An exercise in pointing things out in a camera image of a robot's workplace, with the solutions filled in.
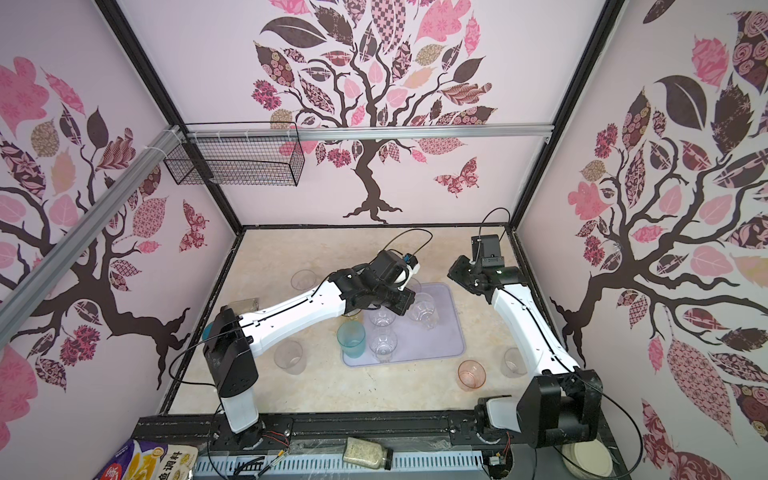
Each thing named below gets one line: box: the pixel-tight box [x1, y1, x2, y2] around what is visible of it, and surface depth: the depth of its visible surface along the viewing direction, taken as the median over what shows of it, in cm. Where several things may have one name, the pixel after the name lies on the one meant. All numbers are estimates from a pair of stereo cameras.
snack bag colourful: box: [95, 440, 199, 480], surface depth 70 cm
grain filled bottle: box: [342, 437, 394, 470], surface depth 68 cm
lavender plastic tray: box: [342, 282, 466, 366], surface depth 89 cm
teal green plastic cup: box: [336, 320, 366, 359], surface depth 87 cm
